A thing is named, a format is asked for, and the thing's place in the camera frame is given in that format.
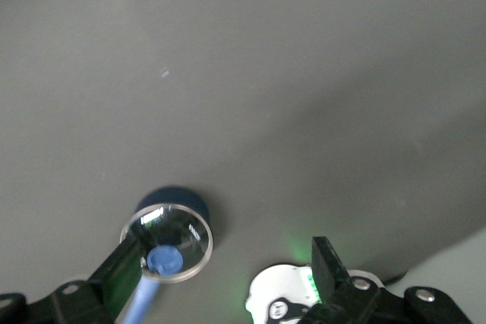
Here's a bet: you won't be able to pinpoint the dark grey table mat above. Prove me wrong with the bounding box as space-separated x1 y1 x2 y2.
0 0 486 324

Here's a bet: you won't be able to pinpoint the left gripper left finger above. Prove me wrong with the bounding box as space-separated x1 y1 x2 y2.
0 236 147 324

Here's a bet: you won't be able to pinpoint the dark blue saucepan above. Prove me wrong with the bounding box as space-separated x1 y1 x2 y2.
121 186 210 324

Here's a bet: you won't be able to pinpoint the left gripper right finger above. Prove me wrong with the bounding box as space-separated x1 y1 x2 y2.
299 235 472 324

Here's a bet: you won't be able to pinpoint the glass lid with blue knob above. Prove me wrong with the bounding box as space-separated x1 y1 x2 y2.
119 202 214 285

